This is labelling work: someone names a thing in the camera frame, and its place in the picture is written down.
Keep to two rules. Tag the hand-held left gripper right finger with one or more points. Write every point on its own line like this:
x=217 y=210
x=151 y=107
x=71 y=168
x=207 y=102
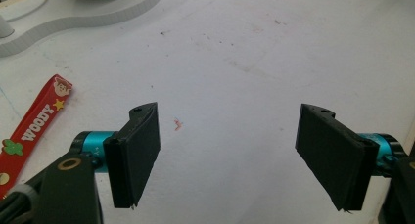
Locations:
x=336 y=158

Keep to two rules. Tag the white wavy-edged board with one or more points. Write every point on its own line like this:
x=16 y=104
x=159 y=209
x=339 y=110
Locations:
x=70 y=12

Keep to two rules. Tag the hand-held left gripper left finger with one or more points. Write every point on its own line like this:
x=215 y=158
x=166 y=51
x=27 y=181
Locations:
x=133 y=158

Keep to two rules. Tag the white rounded object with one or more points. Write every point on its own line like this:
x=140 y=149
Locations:
x=4 y=27

